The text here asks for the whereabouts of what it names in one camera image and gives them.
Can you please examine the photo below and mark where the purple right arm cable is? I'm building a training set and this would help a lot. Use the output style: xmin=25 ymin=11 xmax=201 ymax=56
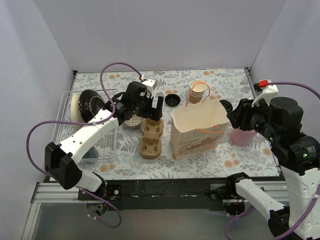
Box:
xmin=224 ymin=81 xmax=320 ymax=240

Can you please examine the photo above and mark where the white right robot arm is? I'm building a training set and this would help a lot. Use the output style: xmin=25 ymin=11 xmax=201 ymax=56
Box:
xmin=226 ymin=97 xmax=320 ymax=240

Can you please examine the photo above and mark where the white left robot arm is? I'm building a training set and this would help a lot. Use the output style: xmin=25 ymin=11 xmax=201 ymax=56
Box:
xmin=44 ymin=79 xmax=164 ymax=200

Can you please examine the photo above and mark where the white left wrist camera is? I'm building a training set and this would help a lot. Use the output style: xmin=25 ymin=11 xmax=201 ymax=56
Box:
xmin=139 ymin=74 xmax=157 ymax=95

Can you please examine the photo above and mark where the stack of brown paper cups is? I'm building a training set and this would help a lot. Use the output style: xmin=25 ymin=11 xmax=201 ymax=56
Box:
xmin=189 ymin=80 xmax=207 ymax=104

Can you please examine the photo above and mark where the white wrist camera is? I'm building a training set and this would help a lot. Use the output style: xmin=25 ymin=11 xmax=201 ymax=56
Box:
xmin=251 ymin=79 xmax=279 ymax=107
xmin=139 ymin=74 xmax=157 ymax=95

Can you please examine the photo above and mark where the floral table mat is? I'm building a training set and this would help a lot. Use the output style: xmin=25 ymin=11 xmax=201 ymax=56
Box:
xmin=48 ymin=68 xmax=282 ymax=181

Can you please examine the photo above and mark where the brown cardboard cup carrier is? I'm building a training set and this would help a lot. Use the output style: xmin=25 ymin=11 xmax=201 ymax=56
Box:
xmin=139 ymin=118 xmax=164 ymax=160

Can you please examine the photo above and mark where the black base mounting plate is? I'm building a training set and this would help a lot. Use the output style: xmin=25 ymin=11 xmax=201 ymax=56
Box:
xmin=77 ymin=177 xmax=258 ymax=211

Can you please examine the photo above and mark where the white wire dish rack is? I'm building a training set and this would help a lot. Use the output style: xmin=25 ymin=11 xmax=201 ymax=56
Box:
xmin=51 ymin=90 xmax=119 ymax=164

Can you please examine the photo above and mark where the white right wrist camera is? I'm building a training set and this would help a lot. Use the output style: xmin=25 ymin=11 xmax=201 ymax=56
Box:
xmin=251 ymin=79 xmax=279 ymax=107

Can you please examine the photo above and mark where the black round plate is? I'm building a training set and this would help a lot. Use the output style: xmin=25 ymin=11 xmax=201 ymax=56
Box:
xmin=78 ymin=89 xmax=105 ymax=123

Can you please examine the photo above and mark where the black plastic cup lid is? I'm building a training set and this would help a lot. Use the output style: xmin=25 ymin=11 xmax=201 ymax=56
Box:
xmin=219 ymin=99 xmax=233 ymax=113
xmin=164 ymin=93 xmax=181 ymax=107

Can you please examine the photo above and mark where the patterned ceramic bowl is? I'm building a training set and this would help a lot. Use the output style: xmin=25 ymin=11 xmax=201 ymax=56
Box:
xmin=124 ymin=114 xmax=144 ymax=128

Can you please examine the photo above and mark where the beige paper takeout bag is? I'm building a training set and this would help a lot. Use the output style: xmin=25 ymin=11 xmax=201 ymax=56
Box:
xmin=170 ymin=93 xmax=230 ymax=160

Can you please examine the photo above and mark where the aluminium frame rail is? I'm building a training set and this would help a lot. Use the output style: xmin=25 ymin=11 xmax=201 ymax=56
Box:
xmin=19 ymin=180 xmax=313 ymax=240

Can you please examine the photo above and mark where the pink cup holder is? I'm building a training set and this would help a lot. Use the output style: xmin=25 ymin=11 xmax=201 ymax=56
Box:
xmin=229 ymin=128 xmax=257 ymax=147

